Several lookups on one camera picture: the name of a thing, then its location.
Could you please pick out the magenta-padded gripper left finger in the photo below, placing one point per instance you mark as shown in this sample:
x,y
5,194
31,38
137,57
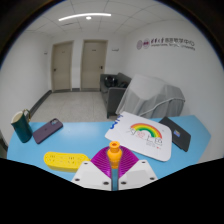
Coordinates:
x,y
93,173

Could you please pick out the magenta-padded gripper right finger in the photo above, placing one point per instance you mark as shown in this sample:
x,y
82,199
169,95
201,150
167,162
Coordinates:
x,y
135,171

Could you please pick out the yellow power strip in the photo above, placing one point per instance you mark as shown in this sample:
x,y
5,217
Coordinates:
x,y
65,161

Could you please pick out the white rainbow-print mouse pad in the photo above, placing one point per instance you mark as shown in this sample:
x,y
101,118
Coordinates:
x,y
141,135

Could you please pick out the dark grey notebook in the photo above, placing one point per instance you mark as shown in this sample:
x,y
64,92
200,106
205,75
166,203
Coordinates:
x,y
175,133

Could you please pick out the purple smartphone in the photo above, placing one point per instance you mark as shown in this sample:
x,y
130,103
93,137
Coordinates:
x,y
47,130

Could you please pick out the white-draped furniture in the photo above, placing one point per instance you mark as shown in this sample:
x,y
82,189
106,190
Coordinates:
x,y
151,100

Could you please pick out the grey sofa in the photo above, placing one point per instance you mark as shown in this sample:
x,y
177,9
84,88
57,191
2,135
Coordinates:
x,y
112,90

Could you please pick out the dark teal mug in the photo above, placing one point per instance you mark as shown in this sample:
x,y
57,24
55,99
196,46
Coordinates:
x,y
22,126

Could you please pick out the black bag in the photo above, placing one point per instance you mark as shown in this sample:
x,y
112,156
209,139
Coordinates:
x,y
111,81

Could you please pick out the beige door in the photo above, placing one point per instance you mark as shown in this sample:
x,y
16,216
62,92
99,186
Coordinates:
x,y
94,64
62,66

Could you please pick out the round ceiling light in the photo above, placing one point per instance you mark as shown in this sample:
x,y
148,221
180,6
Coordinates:
x,y
88,18

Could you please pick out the long ceiling light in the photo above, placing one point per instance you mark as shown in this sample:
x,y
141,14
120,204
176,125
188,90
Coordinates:
x,y
84,16

